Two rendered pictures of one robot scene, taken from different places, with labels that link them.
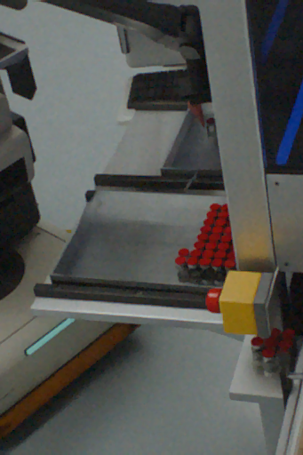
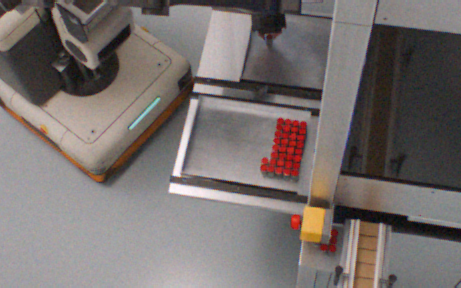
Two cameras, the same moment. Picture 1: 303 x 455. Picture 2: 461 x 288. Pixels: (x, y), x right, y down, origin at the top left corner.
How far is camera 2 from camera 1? 0.93 m
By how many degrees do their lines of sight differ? 27
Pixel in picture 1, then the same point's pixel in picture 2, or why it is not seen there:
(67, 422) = (152, 157)
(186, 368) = not seen: hidden behind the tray
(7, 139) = (119, 16)
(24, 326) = (125, 110)
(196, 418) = not seen: hidden behind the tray
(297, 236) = (350, 196)
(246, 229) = (319, 190)
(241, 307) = (314, 234)
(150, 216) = (235, 115)
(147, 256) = (238, 152)
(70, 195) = not seen: outside the picture
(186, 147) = (251, 51)
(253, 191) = (329, 180)
